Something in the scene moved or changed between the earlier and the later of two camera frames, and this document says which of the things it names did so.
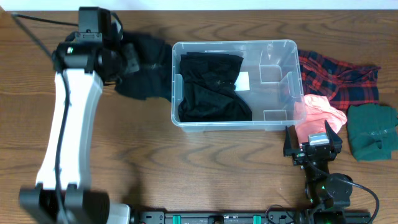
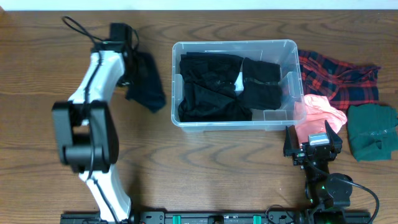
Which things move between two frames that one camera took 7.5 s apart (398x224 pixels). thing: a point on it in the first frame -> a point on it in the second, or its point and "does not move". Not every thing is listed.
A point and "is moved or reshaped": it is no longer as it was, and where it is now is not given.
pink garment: (310, 113) does not move
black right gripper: (300, 155) does not move
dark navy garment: (155, 78) is moved or reshaped
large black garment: (208, 88) does not move
